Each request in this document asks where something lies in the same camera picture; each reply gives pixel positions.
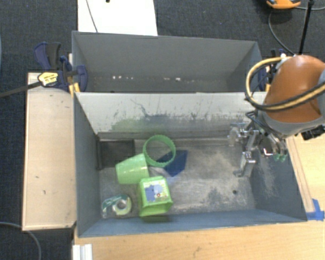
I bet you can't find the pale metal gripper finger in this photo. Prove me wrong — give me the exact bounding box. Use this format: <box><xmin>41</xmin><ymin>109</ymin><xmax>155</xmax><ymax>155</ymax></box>
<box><xmin>227</xmin><ymin>122</ymin><xmax>251</xmax><ymax>147</ymax></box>
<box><xmin>233</xmin><ymin>151</ymin><xmax>257</xmax><ymax>178</ymax></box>

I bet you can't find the grey metal bin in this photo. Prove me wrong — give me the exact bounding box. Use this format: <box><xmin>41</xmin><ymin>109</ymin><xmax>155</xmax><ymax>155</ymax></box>
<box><xmin>71</xmin><ymin>30</ymin><xmax>308</xmax><ymax>238</ymax></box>

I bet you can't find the blue triangular block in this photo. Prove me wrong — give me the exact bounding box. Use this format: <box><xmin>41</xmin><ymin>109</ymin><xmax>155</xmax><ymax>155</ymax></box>
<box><xmin>155</xmin><ymin>149</ymin><xmax>189</xmax><ymax>178</ymax></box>

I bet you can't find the green box with elephant print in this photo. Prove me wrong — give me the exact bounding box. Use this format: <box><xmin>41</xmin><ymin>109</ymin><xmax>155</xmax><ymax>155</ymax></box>
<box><xmin>136</xmin><ymin>175</ymin><xmax>174</xmax><ymax>218</ymax></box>

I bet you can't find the light green plastic cup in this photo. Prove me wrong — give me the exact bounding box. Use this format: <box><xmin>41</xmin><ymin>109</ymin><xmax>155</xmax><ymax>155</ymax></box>
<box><xmin>115</xmin><ymin>153</ymin><xmax>151</xmax><ymax>185</ymax></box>

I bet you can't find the dark flat block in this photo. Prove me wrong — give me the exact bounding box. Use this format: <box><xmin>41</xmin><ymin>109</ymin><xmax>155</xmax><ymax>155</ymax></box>
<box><xmin>96</xmin><ymin>139</ymin><xmax>137</xmax><ymax>171</ymax></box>

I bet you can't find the clear green tape dispenser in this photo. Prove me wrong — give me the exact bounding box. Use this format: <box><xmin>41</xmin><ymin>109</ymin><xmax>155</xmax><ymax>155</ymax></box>
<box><xmin>101</xmin><ymin>193</ymin><xmax>133</xmax><ymax>218</ymax></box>

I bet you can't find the pale wood flat board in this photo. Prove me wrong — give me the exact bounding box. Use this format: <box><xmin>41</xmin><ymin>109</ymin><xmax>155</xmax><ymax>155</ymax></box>
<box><xmin>21</xmin><ymin>72</ymin><xmax>78</xmax><ymax>231</ymax></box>

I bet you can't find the black cylinder on white bracket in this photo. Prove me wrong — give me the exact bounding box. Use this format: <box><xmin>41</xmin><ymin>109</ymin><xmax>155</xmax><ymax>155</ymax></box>
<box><xmin>301</xmin><ymin>123</ymin><xmax>325</xmax><ymax>141</ymax></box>

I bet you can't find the green ribbed plastic ring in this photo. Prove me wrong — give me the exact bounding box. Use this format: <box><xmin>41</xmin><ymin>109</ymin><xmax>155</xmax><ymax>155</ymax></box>
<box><xmin>142</xmin><ymin>134</ymin><xmax>177</xmax><ymax>168</ymax></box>

